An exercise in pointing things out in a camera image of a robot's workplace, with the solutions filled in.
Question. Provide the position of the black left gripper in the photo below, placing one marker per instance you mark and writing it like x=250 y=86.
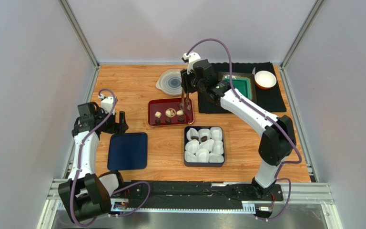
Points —
x=118 y=128

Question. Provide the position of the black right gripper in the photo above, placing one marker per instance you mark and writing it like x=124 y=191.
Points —
x=186 y=82

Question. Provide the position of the stainless steel serving tongs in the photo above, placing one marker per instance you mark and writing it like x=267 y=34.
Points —
x=185 y=99

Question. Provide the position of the oval white chocolate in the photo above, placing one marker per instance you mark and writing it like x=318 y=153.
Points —
x=180 y=112

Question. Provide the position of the white cube chocolate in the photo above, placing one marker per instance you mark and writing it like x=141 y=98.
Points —
x=158 y=114

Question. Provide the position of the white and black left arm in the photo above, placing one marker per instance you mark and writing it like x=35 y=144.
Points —
x=86 y=195

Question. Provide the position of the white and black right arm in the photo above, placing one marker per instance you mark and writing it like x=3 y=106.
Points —
x=276 y=133

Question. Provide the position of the red chocolate tray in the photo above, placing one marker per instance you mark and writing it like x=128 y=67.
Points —
x=161 y=105

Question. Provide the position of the dark blue chocolate box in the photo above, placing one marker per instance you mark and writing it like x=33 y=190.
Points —
x=214 y=160

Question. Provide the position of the translucent round lid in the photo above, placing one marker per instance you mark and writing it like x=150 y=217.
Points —
x=170 y=82

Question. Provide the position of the dark blue box lid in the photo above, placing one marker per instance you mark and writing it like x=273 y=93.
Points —
x=128 y=152

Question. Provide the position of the white paper cup one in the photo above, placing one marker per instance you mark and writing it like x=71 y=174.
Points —
x=192 y=132

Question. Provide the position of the white paper cup two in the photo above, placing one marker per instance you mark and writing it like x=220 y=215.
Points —
x=204 y=132

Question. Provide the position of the green square ceramic plate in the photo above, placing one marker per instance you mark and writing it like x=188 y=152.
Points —
x=244 y=82

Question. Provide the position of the white paper cup three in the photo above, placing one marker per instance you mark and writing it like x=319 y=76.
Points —
x=216 y=133

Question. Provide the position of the white paper cup four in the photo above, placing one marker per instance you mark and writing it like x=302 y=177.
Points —
x=192 y=146

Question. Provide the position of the white paper cup five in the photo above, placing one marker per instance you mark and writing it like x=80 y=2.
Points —
x=208 y=145

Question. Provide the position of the white paper cup eight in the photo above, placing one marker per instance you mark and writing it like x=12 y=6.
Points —
x=218 y=147

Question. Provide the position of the white paper cup six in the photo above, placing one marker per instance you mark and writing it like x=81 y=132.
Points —
x=190 y=157

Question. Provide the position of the white paper cup seven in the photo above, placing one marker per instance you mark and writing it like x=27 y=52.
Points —
x=202 y=156

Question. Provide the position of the white and orange bowl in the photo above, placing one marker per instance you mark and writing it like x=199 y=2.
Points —
x=265 y=80

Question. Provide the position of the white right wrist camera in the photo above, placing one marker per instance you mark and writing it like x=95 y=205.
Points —
x=190 y=58

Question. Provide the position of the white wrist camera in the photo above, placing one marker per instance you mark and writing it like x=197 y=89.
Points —
x=190 y=58
x=107 y=103

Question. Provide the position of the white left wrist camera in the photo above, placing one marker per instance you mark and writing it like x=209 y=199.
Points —
x=107 y=103

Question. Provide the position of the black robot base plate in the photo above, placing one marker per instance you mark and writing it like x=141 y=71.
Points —
x=190 y=195

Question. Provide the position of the aluminium frame rail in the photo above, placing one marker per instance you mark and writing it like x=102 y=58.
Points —
x=294 y=193

